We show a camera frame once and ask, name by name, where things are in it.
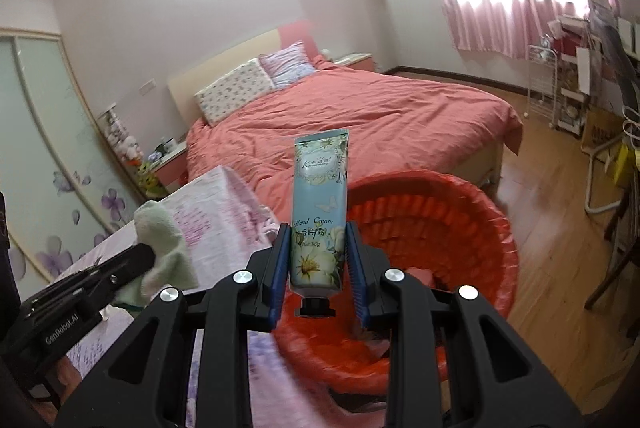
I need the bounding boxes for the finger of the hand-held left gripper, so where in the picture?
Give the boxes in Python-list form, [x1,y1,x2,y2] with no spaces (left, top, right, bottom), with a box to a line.
[55,244,157,303]

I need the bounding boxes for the cardboard box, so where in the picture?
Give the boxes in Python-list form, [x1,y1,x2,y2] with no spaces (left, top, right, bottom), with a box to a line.
[582,108,623,153]

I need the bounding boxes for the white floral pillow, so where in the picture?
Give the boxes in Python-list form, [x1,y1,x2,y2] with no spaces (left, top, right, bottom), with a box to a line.
[194,59,275,127]

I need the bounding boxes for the bed with salmon duvet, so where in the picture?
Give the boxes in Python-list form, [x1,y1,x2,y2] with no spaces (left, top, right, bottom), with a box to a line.
[185,68,523,229]

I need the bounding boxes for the yellow green plush toy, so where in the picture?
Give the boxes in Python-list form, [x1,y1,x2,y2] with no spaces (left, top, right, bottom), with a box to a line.
[136,160,163,201]

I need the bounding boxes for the yellow bag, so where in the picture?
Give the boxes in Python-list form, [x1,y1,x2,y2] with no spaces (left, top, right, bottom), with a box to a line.
[612,143,633,189]

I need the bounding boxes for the light green cloth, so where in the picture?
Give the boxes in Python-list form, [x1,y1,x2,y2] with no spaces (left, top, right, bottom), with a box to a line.
[117,200,200,309]

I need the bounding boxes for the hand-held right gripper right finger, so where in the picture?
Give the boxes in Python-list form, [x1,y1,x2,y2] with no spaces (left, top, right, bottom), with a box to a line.
[345,220,583,428]

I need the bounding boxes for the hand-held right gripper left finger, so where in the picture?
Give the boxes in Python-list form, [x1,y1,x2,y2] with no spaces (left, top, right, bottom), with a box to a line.
[55,222,292,428]

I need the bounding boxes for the person's left hand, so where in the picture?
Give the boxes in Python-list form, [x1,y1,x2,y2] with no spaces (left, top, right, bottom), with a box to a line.
[50,353,88,396]

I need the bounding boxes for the pink nightstand with clutter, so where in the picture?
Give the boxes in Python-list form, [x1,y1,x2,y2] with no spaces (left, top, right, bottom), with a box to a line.
[150,143,190,201]

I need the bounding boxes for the pale blue hand cream tube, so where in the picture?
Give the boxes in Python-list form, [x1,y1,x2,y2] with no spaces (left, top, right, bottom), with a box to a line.
[289,130,352,319]

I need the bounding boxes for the cream and pink headboard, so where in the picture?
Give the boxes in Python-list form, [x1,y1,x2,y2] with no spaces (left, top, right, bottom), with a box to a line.
[167,20,321,129]

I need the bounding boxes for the hanging plush toys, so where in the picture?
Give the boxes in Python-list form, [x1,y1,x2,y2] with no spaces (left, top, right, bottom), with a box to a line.
[97,108,143,169]

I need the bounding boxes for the orange plastic basket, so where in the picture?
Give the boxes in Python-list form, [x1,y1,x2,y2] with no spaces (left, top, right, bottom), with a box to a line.
[270,172,518,381]

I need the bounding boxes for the white wire rack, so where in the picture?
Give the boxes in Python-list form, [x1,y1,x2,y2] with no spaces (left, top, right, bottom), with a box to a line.
[527,42,568,131]

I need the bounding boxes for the floral purple pink tablecloth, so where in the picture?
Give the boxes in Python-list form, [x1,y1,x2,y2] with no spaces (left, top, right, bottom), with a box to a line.
[50,165,393,428]

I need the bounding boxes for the pink striped pillow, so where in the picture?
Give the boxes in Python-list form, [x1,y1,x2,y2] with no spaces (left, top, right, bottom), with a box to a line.
[257,40,318,89]

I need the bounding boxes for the flower print sliding wardrobe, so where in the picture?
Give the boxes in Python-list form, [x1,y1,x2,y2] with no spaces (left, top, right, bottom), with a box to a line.
[0,28,151,289]

